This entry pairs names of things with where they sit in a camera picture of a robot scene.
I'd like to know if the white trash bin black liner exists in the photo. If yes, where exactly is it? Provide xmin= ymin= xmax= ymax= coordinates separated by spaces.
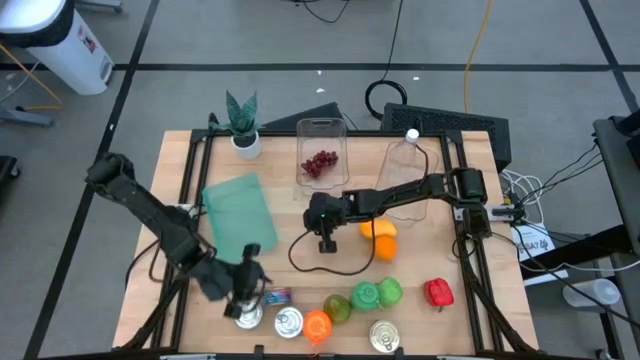
xmin=0 ymin=0 xmax=115 ymax=97

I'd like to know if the clear bottle with white cap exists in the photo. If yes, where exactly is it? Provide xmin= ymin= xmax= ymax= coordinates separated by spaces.
xmin=387 ymin=128 xmax=432 ymax=189

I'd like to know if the green apple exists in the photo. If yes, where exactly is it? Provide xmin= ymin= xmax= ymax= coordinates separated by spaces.
xmin=377 ymin=277 xmax=404 ymax=308

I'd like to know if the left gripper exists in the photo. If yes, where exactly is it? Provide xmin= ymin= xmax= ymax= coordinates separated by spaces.
xmin=192 ymin=244 xmax=274 ymax=319

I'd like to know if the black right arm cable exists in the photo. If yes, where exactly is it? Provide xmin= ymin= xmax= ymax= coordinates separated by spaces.
xmin=288 ymin=219 xmax=379 ymax=277

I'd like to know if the gold lid tin can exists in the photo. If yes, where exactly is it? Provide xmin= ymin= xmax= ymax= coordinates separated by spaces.
xmin=368 ymin=319 xmax=401 ymax=354

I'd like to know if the orange plastic bottle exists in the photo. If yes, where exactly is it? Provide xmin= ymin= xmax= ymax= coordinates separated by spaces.
xmin=302 ymin=309 xmax=334 ymax=346

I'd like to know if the yellow cable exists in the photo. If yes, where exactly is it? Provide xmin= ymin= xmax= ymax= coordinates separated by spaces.
xmin=462 ymin=0 xmax=495 ymax=114
xmin=0 ymin=43 xmax=66 ymax=112

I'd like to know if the white cable bundle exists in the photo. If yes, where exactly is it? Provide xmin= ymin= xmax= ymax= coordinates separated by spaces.
xmin=499 ymin=168 xmax=546 ymax=226

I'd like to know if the dark grey side table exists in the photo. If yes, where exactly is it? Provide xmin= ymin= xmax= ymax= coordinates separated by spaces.
xmin=592 ymin=108 xmax=640 ymax=259

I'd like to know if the green pear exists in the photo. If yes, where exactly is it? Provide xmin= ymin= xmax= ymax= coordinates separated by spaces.
xmin=322 ymin=293 xmax=353 ymax=325

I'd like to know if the white printed paper sheet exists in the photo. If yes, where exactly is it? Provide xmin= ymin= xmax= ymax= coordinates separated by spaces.
xmin=510 ymin=223 xmax=556 ymax=263

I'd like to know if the black floor cable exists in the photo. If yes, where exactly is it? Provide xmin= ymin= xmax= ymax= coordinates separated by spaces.
xmin=279 ymin=0 xmax=351 ymax=25

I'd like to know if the yellow orange mango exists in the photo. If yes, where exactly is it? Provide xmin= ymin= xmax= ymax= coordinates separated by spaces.
xmin=358 ymin=218 xmax=399 ymax=240

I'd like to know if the translucent plastic jug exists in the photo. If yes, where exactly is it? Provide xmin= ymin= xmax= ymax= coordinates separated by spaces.
xmin=562 ymin=277 xmax=622 ymax=314

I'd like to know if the green plastic bottle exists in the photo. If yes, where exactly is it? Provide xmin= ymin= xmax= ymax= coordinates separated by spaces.
xmin=349 ymin=280 xmax=382 ymax=313

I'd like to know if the small grey control box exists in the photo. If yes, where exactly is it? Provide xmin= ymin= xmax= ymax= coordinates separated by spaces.
xmin=491 ymin=204 xmax=527 ymax=222

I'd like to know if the red bell pepper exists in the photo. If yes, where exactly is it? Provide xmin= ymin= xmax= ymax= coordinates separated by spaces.
xmin=423 ymin=277 xmax=455 ymax=312

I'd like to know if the orange fruit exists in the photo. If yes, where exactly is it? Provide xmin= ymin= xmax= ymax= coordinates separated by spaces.
xmin=372 ymin=234 xmax=399 ymax=263

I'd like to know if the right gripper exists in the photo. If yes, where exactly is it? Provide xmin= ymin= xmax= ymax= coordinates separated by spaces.
xmin=303 ymin=191 xmax=351 ymax=255

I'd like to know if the black metal beam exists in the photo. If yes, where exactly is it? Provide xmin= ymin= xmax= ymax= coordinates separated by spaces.
xmin=519 ymin=223 xmax=635 ymax=281

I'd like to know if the grey metal stand foot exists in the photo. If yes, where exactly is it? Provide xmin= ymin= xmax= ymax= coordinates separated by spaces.
xmin=0 ymin=105 xmax=55 ymax=129
xmin=74 ymin=0 xmax=125 ymax=15

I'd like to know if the black coiled cable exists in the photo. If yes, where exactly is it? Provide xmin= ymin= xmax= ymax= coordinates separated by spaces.
xmin=364 ymin=0 xmax=408 ymax=121

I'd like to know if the green plant in white pot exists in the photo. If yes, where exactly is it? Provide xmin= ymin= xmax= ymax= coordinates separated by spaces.
xmin=208 ymin=90 xmax=265 ymax=161

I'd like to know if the black floor equipment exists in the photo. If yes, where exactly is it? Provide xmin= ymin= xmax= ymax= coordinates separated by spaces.
xmin=0 ymin=155 xmax=21 ymax=199

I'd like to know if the clear plastic bin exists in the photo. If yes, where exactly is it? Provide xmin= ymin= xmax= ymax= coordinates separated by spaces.
xmin=374 ymin=139 xmax=442 ymax=222
xmin=295 ymin=117 xmax=350 ymax=194

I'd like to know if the black mesh computer case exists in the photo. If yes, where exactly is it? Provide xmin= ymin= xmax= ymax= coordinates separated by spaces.
xmin=380 ymin=102 xmax=512 ymax=174

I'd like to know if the black electronics box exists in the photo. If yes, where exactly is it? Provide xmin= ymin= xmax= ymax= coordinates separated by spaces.
xmin=259 ymin=101 xmax=347 ymax=132

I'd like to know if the dark red grape bunch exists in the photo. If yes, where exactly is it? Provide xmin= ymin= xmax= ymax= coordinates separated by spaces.
xmin=299 ymin=149 xmax=340 ymax=180

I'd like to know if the teal translucent plastic bin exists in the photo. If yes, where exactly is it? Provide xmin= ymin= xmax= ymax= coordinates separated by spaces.
xmin=201 ymin=172 xmax=280 ymax=265

